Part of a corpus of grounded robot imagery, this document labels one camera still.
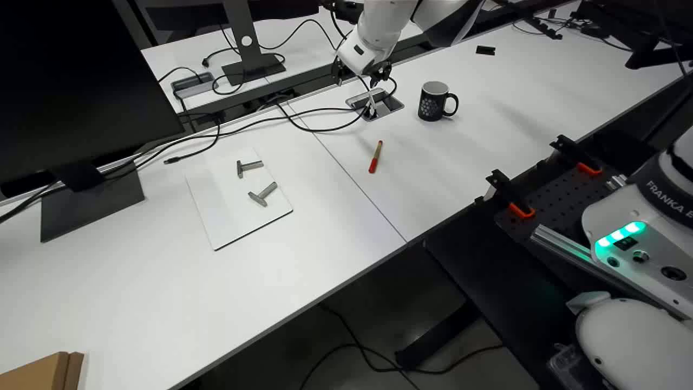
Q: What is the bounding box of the black mug with white inside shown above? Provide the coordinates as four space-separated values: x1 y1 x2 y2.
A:
417 79 461 123

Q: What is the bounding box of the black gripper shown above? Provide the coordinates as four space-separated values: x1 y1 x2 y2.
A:
350 59 396 99

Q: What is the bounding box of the gray cable hub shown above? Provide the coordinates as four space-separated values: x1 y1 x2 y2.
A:
172 71 217 102

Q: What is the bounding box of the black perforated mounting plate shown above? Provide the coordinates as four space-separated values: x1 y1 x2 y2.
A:
497 154 637 246

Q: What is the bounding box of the white flat board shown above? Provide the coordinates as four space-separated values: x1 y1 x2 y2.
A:
184 147 296 254

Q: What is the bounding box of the gray desk cable grommet box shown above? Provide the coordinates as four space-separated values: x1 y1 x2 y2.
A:
345 88 406 122

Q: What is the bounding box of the black table foot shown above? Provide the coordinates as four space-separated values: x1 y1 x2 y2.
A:
392 300 483 375

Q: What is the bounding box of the black monitor stand with pole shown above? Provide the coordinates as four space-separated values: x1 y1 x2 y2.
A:
218 0 288 87

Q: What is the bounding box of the black monitor stand base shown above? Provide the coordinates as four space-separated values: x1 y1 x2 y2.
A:
39 161 148 245

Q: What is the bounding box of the gray T-shaped piece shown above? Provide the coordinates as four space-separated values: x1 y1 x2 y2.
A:
248 179 281 209
234 155 267 179

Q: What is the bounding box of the red marker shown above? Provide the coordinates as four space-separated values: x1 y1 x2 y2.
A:
367 138 386 175

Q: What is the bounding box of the brown cardboard box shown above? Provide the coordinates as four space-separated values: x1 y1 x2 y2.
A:
0 349 87 390

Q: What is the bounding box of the silver aluminium rail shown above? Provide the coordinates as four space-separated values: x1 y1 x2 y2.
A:
528 224 603 267

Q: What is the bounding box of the black stand foot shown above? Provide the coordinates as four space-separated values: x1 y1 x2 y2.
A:
623 31 693 71

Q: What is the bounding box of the black clamp with orange grip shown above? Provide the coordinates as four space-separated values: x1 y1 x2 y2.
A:
483 167 539 224
549 131 605 179

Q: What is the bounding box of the large black monitor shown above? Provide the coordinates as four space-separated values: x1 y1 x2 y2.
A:
0 0 187 188

